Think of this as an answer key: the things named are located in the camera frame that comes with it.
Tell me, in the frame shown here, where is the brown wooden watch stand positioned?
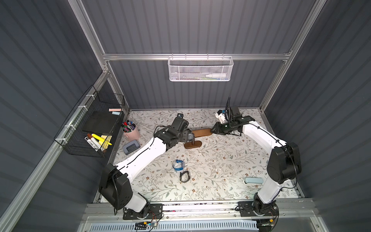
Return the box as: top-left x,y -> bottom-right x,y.
184,128 -> 212,149

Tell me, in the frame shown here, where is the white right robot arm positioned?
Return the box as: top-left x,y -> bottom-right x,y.
211,98 -> 301,216

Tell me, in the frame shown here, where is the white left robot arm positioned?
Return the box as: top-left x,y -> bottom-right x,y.
99,114 -> 194,217

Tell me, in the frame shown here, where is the blue transparent watch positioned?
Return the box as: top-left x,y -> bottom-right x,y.
172,159 -> 185,172

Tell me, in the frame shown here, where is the black round watch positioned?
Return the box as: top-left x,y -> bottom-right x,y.
179,170 -> 191,183

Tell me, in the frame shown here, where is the white tube in basket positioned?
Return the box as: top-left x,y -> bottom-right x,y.
206,73 -> 227,80

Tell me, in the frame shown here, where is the pink pen cup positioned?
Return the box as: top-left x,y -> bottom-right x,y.
121,121 -> 140,142

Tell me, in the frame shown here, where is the light blue eraser case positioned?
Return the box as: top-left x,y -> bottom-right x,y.
244,177 -> 264,185

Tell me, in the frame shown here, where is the grey hole punch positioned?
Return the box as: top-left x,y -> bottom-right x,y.
123,140 -> 141,155

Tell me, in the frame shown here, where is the black notebook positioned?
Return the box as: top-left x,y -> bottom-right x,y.
82,111 -> 119,135

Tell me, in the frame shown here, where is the yellow highlighter marker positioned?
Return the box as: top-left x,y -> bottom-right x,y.
92,134 -> 112,145

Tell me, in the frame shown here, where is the white marker in basket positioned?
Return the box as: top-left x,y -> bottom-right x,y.
85,137 -> 98,151

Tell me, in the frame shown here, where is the white wire mesh basket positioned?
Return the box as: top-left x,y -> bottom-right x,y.
168,55 -> 234,82

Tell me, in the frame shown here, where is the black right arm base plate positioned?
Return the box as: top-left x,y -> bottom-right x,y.
235,201 -> 279,218

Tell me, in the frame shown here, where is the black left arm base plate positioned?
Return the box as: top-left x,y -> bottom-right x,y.
123,203 -> 163,220

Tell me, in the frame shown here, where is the black wire wall basket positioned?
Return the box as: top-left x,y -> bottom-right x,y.
55,87 -> 126,158

